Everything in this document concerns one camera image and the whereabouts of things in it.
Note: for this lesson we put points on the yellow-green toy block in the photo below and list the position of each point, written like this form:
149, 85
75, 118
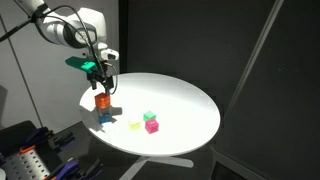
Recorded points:
134, 125

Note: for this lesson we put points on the purple black spring clamp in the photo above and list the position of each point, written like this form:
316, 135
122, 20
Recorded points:
71, 168

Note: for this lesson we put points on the white table base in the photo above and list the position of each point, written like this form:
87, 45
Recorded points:
173, 161

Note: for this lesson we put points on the pink toy block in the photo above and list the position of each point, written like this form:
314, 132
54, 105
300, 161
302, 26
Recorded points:
152, 126

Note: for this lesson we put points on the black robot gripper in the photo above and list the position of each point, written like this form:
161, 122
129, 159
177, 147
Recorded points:
100, 74

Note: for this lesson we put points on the orange toy block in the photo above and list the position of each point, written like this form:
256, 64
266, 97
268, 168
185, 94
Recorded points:
102, 100

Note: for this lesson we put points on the perforated metal plate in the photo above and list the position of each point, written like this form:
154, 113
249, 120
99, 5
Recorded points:
23, 165

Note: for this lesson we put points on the diagonal silver metal strip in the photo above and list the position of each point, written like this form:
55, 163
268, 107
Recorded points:
253, 56

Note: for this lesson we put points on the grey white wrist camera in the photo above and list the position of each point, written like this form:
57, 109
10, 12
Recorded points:
110, 54

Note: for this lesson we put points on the green toy block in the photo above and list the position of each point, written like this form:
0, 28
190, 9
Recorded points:
149, 115

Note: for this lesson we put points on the teal camera mount bracket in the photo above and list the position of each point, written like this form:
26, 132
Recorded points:
80, 63

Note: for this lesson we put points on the blue toy block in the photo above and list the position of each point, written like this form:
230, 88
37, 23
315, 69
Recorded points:
104, 118

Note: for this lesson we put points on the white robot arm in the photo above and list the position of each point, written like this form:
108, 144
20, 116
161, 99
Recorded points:
90, 20

